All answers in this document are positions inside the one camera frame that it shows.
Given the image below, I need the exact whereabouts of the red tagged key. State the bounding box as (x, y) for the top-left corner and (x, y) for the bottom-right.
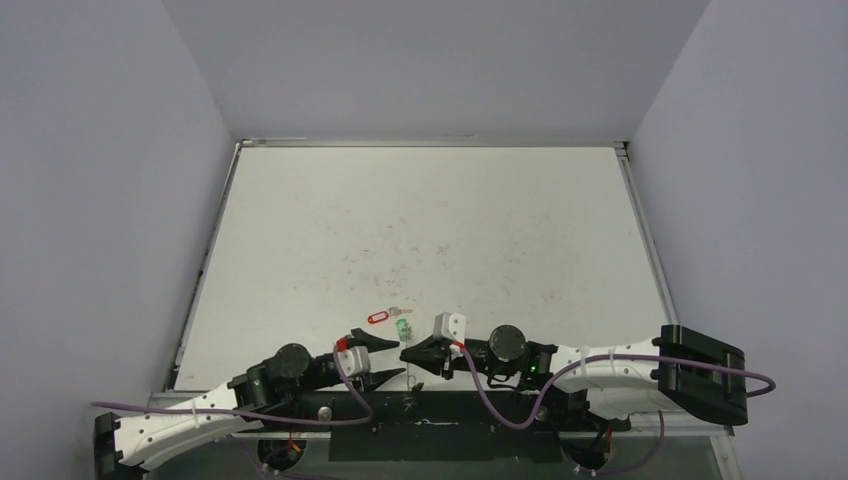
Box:
(366, 307), (413, 325)

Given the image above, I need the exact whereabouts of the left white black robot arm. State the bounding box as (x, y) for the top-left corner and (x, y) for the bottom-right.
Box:
(93, 328), (401, 479)

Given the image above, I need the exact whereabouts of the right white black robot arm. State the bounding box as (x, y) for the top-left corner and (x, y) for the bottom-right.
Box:
(400, 324), (748, 429)

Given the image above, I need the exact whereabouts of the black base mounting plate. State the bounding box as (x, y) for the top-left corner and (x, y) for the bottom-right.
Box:
(256, 391), (631, 470)

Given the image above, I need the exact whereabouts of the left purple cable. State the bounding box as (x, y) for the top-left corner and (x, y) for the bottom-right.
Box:
(91, 341), (376, 480)

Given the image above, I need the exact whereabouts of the purple cable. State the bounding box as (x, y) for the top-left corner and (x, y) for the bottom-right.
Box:
(91, 341), (376, 480)
(457, 344), (778, 477)

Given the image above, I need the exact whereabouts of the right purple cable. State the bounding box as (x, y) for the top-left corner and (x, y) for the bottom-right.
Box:
(457, 344), (778, 477)

